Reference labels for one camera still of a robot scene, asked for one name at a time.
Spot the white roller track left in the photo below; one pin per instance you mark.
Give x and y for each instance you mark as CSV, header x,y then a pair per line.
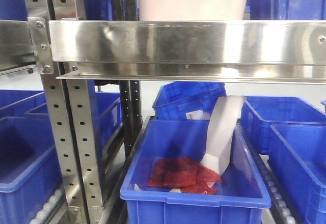
x,y
48,208

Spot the blue bin front centre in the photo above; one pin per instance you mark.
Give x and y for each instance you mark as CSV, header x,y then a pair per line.
x,y
241,197

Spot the blue bin tilted rear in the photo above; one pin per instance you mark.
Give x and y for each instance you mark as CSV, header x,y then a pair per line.
x,y
182,100

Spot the blue bin upper right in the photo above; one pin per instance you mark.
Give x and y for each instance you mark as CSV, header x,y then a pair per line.
x,y
287,9

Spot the perforated steel shelf upright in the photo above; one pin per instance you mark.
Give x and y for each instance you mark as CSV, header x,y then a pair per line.
x,y
71,104

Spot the stainless steel shelf rail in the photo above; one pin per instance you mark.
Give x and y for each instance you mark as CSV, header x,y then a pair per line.
x,y
262,51

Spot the red mesh bag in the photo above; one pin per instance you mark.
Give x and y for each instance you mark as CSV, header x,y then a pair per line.
x,y
183,174

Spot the blue bin right rear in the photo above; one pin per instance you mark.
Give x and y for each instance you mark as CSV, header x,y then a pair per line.
x,y
260,112

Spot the blue bin left rear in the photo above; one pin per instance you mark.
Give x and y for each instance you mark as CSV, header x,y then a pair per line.
x,y
109,108

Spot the white roller track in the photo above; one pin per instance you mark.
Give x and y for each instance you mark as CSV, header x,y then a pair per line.
x,y
280,210
48,208

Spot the blue bin right front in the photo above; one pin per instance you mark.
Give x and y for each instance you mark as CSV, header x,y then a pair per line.
x,y
297,159

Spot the blue bin left front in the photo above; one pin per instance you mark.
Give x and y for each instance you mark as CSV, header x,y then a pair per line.
x,y
30,171

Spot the white roller track right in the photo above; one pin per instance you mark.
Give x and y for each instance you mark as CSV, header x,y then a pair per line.
x,y
280,210

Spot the white curved paper strip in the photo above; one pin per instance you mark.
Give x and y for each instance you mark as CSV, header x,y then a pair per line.
x,y
220,132

